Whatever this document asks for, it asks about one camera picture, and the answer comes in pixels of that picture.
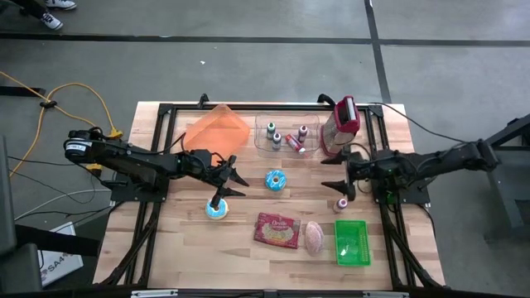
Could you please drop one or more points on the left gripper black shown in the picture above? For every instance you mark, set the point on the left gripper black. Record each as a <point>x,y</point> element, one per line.
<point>205,163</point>

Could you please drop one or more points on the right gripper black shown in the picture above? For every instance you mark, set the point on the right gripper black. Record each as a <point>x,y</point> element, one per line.
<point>360,169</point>

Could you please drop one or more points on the plain blue-iced donut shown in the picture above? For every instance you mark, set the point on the plain blue-iced donut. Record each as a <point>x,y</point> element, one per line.
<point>221,213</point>

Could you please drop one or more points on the pink-capped colour bottle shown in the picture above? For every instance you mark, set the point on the pink-capped colour bottle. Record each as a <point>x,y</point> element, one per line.
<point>340,205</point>

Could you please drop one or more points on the blue-iced donut white stripes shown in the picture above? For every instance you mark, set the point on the blue-iced donut white stripes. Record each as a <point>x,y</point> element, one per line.
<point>269,181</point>

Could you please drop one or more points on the orange-capped colour bottle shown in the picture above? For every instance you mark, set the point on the orange-capped colour bottle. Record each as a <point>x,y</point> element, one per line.
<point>294,142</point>

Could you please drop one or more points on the violet-capped colour bottle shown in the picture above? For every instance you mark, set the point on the violet-capped colour bottle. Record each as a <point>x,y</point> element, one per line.
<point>276,142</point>

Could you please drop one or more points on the green-capped colour bottle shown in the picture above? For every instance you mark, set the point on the green-capped colour bottle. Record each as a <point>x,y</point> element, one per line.
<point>271,131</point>

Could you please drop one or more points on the red popcorn packet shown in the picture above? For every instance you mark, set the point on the red popcorn packet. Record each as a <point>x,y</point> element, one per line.
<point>277,232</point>

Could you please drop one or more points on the pinkish bread loaf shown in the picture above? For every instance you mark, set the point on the pinkish bread loaf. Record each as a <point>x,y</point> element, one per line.
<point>314,238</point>

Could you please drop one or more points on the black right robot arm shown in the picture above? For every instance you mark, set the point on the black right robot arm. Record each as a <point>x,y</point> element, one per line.
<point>435,159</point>

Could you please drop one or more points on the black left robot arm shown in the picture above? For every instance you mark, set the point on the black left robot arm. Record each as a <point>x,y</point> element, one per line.
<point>124,155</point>

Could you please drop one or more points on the steel box grater red trim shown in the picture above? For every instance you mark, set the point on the steel box grater red trim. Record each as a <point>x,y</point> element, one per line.
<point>337,136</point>

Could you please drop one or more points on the orange translucent tray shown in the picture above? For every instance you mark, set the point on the orange translucent tray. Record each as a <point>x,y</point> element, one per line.
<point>217,130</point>

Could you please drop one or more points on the clear plastic bin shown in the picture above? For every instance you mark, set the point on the clear plastic bin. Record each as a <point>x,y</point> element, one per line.
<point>285,124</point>

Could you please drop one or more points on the green plastic basket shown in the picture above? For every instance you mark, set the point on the green plastic basket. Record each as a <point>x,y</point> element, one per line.
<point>352,244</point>

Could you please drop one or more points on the white printed box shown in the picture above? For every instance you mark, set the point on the white printed box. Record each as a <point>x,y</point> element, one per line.
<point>62,265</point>

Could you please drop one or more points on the black stand leg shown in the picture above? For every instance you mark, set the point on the black stand leg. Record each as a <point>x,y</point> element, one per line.
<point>20,91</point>

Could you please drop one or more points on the person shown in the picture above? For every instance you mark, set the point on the person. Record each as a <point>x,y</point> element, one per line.
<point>51,20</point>

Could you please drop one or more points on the black metal table frame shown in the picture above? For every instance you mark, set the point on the black metal table frame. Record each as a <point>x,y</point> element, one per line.
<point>290,107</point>

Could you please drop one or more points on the black metal workstation frame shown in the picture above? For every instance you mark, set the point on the black metal workstation frame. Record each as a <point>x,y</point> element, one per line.
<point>497,136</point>

